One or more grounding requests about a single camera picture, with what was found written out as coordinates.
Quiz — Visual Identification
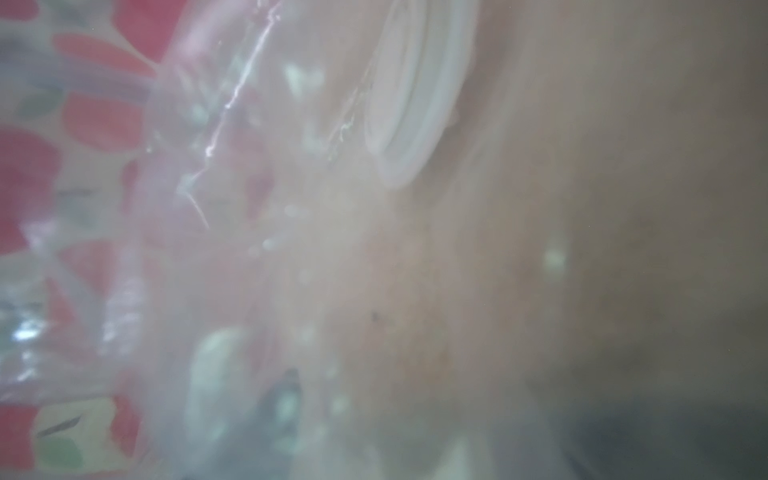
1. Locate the clear plastic vacuum bag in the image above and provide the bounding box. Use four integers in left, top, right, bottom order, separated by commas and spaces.
1, 1, 767, 479

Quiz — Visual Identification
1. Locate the white vacuum bag valve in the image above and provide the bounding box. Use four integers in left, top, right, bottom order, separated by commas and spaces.
364, 0, 481, 189

